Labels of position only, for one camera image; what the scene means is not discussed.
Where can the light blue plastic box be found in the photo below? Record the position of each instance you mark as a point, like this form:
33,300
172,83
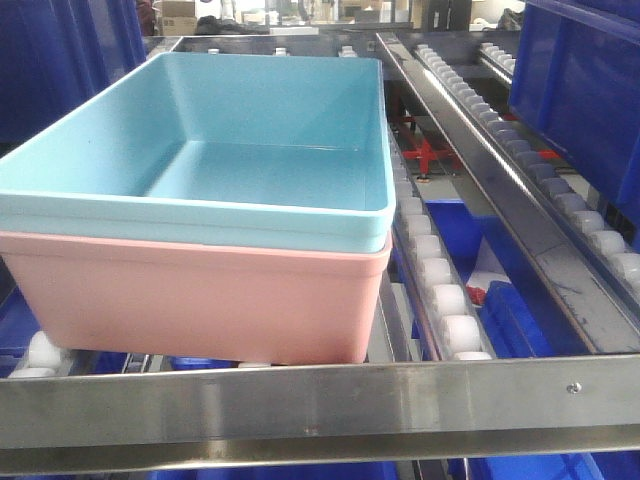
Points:
244,150

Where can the blue bin under shelf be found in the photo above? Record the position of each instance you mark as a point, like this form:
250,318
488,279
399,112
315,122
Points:
517,312

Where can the large blue crate left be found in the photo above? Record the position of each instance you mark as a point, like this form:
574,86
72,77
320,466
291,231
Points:
55,55

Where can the white roller track middle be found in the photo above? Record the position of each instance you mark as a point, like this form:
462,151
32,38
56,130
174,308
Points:
444,318

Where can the pink plastic box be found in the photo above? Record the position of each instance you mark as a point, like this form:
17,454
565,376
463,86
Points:
277,306

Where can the white roller track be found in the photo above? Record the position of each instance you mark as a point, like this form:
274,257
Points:
444,318
607,243

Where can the large blue crate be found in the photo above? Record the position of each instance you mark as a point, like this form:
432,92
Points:
55,55
576,83

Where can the stainless steel shelf rack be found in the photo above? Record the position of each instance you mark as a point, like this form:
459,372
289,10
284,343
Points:
390,408

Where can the large blue crate right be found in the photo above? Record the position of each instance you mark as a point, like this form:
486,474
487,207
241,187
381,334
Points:
576,83

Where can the white roller track right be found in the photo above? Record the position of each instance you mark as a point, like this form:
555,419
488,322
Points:
607,243

